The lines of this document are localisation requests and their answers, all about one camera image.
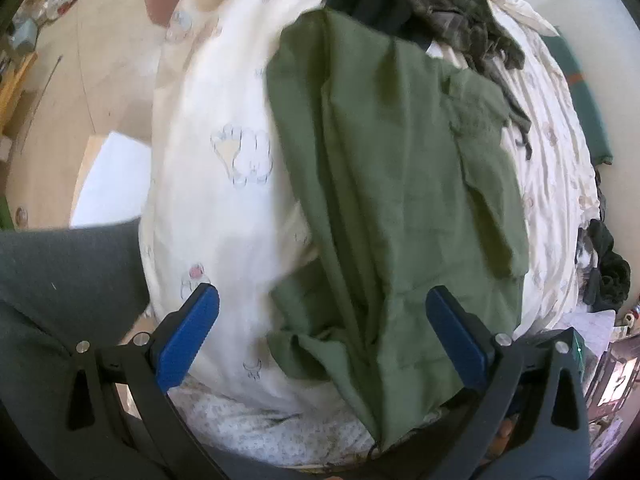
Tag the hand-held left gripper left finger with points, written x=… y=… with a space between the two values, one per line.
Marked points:
x=190 y=337

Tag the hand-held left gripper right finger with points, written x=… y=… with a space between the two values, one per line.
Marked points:
x=457 y=340

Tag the green pants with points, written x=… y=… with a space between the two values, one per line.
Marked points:
x=390 y=185

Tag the camouflage pants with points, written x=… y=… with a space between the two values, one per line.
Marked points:
x=450 y=10

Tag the white paper sheet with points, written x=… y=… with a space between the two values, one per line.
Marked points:
x=595 y=322

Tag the dark framed picture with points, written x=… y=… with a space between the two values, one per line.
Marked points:
x=617 y=380

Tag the dark clothes pile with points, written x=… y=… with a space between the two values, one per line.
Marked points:
x=612 y=270

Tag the floral white bed sheet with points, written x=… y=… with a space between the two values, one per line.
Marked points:
x=260 y=425

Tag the cream printed quilt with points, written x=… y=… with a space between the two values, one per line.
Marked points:
x=210 y=210

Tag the person's grey trouser leg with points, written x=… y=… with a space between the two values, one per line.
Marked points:
x=50 y=285

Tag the white flat panel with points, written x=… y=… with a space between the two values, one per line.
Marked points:
x=115 y=185

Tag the thin dark rod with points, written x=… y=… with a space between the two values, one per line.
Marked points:
x=50 y=76

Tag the yellow wooden chair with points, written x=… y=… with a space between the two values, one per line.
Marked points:
x=15 y=90

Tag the white pillow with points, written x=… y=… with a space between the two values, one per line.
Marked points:
x=530 y=10

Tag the black garment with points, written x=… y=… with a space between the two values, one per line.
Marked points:
x=380 y=10

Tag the dark grey rounded object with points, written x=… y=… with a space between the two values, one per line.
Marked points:
x=25 y=35

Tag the teal padded bed rail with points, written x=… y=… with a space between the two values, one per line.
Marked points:
x=592 y=115

